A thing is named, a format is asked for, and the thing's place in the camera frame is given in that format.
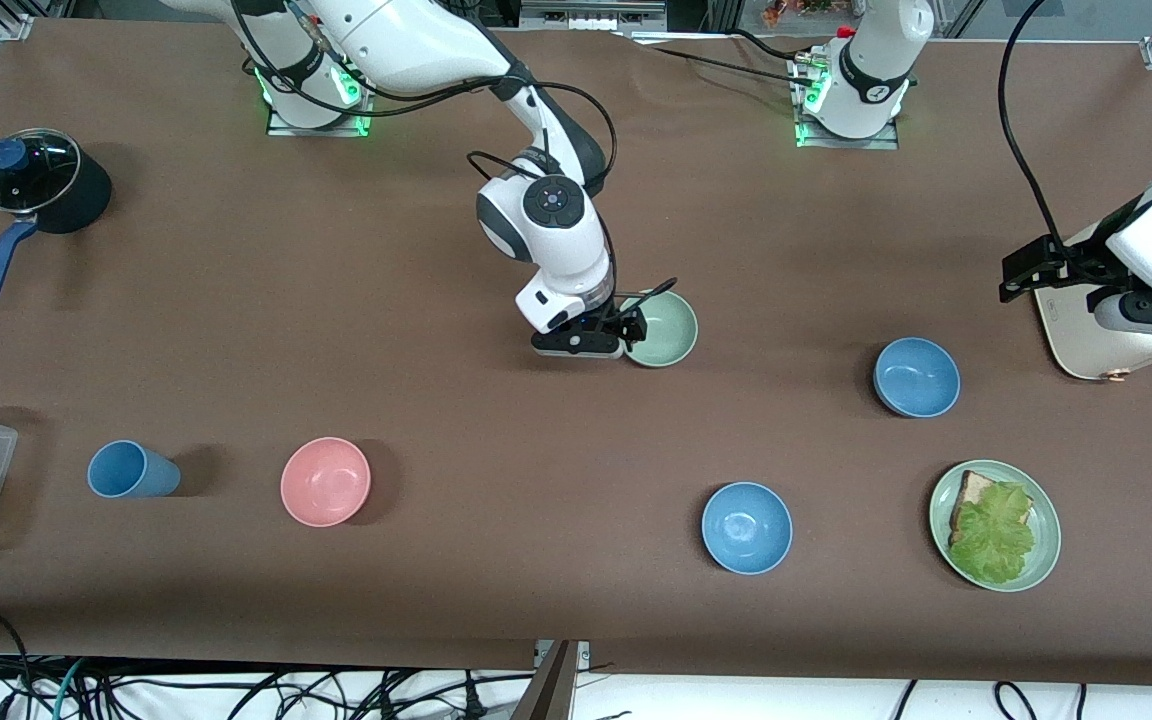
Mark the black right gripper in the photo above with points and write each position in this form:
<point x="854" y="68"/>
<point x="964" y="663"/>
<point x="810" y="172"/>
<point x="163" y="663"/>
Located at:
<point x="622" y="321"/>

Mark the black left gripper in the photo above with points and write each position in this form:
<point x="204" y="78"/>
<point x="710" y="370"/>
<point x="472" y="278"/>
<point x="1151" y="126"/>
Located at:
<point x="1087" y="263"/>

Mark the green bowl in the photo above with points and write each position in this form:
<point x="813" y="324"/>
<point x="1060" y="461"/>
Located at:
<point x="668" y="330"/>

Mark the blue bowl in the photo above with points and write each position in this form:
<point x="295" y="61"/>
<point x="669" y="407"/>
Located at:
<point x="916" y="377"/>
<point x="746" y="527"/>

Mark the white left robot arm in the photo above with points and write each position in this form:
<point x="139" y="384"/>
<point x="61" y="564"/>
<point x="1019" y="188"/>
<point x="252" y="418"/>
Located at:
<point x="871" y="70"/>

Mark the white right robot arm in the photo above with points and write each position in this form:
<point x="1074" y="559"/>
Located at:
<point x="416" y="40"/>

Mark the pink bowl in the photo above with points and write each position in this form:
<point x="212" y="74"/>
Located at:
<point x="325" y="481"/>

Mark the cream toaster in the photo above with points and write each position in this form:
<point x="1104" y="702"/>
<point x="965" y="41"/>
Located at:
<point x="1086" y="345"/>

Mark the white bread slice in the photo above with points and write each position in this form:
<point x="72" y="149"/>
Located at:
<point x="971" y="490"/>

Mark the green plate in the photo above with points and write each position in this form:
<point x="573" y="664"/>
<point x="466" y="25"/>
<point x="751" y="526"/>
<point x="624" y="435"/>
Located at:
<point x="1048" y="530"/>

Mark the green lettuce leaf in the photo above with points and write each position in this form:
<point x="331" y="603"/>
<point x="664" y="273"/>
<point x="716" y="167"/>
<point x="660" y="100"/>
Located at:
<point x="996" y="535"/>

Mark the brown table mat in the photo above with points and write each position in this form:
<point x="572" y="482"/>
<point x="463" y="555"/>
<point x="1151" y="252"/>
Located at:
<point x="336" y="300"/>

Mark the grey metal device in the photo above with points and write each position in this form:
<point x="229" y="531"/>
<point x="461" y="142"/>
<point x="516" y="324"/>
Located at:
<point x="591" y="12"/>

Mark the blue cup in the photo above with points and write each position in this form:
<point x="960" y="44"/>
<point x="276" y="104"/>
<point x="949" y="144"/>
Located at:
<point x="131" y="470"/>

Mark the glass lid blue knob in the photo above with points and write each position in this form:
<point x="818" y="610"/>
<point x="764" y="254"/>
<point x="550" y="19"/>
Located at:
<point x="31" y="170"/>

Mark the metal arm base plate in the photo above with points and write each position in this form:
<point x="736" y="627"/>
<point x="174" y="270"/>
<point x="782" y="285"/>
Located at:
<point x="321" y="128"/>
<point x="886" y="140"/>

